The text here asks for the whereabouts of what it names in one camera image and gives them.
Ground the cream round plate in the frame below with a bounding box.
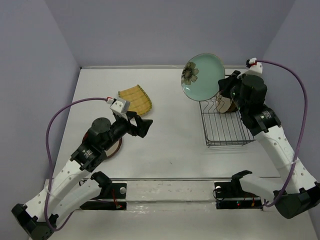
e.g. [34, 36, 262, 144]
[216, 93, 232, 114]

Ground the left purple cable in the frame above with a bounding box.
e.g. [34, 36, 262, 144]
[46, 96, 113, 231]

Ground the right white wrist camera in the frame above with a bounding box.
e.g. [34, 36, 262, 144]
[237, 57, 263, 79]

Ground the purple cable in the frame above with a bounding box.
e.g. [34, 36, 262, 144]
[249, 58, 308, 208]
[46, 96, 113, 231]

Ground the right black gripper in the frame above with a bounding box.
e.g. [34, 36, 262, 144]
[218, 70, 249, 114]

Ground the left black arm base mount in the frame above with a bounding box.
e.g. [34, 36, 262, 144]
[79, 181, 127, 211]

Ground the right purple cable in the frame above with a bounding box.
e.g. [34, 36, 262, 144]
[249, 58, 308, 208]

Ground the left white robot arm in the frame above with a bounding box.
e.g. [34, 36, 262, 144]
[11, 111, 153, 240]

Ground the red rimmed pink plate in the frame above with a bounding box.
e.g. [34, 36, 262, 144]
[80, 138, 123, 160]

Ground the bamboo pattern square plate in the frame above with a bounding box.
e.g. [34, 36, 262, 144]
[118, 84, 153, 116]

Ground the teal flower plate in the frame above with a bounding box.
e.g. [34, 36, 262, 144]
[181, 53, 226, 102]

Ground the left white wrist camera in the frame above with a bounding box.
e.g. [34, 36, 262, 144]
[110, 98, 131, 120]

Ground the yellow patterned brown-rim plate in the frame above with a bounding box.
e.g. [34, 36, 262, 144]
[226, 100, 238, 113]

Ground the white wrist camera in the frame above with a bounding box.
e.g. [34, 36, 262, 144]
[110, 98, 131, 120]
[237, 57, 263, 79]

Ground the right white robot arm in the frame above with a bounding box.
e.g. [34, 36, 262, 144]
[218, 70, 320, 219]

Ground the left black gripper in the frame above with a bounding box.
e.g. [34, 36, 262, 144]
[102, 110, 153, 151]

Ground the black wire dish rack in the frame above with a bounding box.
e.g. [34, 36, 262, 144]
[198, 74, 259, 148]

